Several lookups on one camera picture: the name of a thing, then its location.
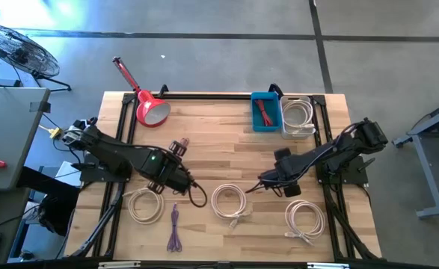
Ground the red cable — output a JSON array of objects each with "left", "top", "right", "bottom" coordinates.
[{"left": 254, "top": 99, "right": 274, "bottom": 127}]

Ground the silver metal hinge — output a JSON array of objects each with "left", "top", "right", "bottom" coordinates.
[
  {"left": 98, "top": 261, "right": 141, "bottom": 269},
  {"left": 307, "top": 262, "right": 350, "bottom": 269}
]

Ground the purple cable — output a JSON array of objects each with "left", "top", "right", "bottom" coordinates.
[{"left": 166, "top": 202, "right": 183, "bottom": 253}]

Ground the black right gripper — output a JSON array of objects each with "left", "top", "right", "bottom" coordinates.
[{"left": 259, "top": 147, "right": 302, "bottom": 198}]

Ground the black office chair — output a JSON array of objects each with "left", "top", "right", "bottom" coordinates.
[{"left": 16, "top": 166, "right": 82, "bottom": 238}]

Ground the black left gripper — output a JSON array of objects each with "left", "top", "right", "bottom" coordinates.
[{"left": 147, "top": 138, "right": 188, "bottom": 196}]

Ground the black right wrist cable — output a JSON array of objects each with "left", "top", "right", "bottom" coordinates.
[{"left": 245, "top": 179, "right": 280, "bottom": 198}]

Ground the black floor fan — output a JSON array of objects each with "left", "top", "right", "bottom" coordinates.
[{"left": 0, "top": 23, "right": 73, "bottom": 93}]

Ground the blue plastic bin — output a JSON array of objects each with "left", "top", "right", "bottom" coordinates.
[{"left": 251, "top": 91, "right": 282, "bottom": 132}]

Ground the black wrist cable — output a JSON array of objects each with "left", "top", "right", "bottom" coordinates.
[
  {"left": 187, "top": 182, "right": 209, "bottom": 208},
  {"left": 245, "top": 179, "right": 280, "bottom": 198}
]

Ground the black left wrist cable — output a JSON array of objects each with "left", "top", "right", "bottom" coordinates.
[{"left": 187, "top": 182, "right": 209, "bottom": 208}]

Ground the grey metal table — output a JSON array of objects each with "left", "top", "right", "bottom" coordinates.
[{"left": 392, "top": 87, "right": 439, "bottom": 219}]

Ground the clear plastic bin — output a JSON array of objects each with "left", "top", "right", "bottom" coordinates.
[{"left": 280, "top": 95, "right": 316, "bottom": 140}]

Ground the grey desk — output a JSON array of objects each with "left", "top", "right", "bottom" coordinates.
[{"left": 0, "top": 86, "right": 52, "bottom": 192}]

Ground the beige cable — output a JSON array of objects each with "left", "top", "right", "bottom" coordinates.
[
  {"left": 281, "top": 99, "right": 316, "bottom": 135},
  {"left": 210, "top": 182, "right": 253, "bottom": 229},
  {"left": 123, "top": 186, "right": 165, "bottom": 225},
  {"left": 284, "top": 199, "right": 326, "bottom": 246}
]

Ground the yellow power plug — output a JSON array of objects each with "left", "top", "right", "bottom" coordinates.
[{"left": 38, "top": 124, "right": 63, "bottom": 140}]

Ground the red desk lamp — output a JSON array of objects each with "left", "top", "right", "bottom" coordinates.
[{"left": 112, "top": 55, "right": 171, "bottom": 129}]

